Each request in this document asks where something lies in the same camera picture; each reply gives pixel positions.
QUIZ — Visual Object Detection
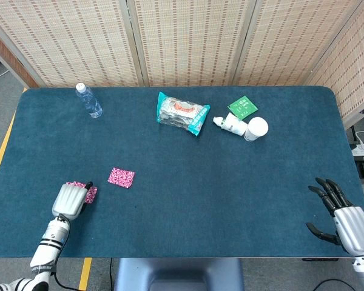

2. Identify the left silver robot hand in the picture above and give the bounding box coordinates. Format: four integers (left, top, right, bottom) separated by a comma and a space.
52, 181, 94, 221

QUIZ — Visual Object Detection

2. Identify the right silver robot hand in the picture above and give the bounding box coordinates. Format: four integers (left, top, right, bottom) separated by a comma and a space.
305, 177, 364, 256

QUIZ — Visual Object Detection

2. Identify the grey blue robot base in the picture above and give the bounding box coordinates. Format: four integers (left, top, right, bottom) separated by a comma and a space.
113, 257, 245, 291

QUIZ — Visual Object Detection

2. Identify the clear plastic water bottle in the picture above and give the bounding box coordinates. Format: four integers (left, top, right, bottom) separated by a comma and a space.
75, 82, 104, 119

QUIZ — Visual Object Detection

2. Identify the dark green felt table cover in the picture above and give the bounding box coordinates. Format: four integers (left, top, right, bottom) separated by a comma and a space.
0, 85, 364, 259

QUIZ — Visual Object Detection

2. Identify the standing white paper cup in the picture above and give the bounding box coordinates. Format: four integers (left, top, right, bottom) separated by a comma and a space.
243, 116, 269, 143

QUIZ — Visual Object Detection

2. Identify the green silver snack bag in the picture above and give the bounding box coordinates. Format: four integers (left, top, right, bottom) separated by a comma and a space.
156, 92, 211, 138

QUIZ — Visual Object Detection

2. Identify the tipped white paper cup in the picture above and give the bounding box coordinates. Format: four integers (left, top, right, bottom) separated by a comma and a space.
221, 112, 250, 136

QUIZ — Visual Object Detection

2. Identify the green square packet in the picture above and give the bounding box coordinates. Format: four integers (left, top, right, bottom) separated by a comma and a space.
227, 95, 259, 121

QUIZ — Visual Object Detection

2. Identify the small white bottle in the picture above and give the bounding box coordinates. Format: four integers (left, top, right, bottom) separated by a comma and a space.
212, 116, 229, 129

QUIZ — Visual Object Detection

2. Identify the woven bamboo folding screen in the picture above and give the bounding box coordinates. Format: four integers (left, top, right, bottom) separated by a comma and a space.
0, 0, 364, 122

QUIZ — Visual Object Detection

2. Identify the black floor cable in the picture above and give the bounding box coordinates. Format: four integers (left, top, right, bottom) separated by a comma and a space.
316, 278, 363, 291

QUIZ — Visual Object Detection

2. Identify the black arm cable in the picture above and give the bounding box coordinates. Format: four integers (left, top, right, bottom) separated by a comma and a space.
52, 257, 81, 291

